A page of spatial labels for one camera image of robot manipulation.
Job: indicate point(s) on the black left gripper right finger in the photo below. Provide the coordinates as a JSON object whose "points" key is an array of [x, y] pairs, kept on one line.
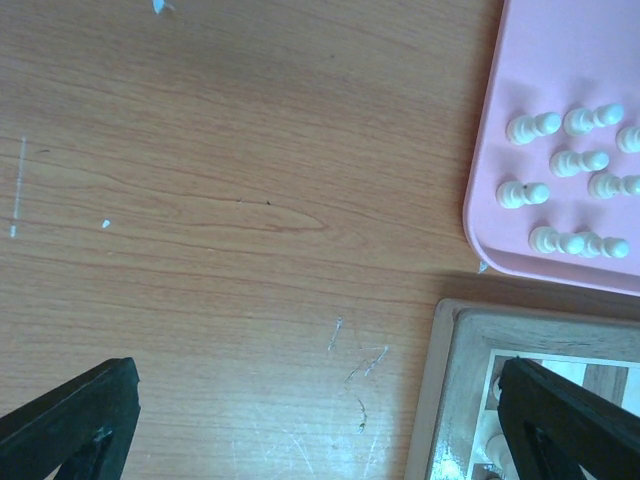
{"points": [[556, 429]]}

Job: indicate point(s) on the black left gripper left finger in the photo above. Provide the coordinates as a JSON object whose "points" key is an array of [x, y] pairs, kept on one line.
{"points": [[83, 429]]}

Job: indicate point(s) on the white chess rook piece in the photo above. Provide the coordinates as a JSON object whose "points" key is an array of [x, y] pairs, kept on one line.
{"points": [[497, 450], [496, 390]]}

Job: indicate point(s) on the wooden chess board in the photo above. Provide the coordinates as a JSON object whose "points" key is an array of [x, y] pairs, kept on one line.
{"points": [[470, 342]]}

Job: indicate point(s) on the white chess pawn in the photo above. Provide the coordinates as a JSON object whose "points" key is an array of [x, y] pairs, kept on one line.
{"points": [[607, 185], [608, 247], [581, 121], [569, 163], [525, 129], [547, 240], [628, 139], [515, 194]]}

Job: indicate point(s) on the pink plastic tray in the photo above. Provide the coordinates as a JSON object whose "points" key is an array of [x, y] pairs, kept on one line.
{"points": [[557, 56]]}

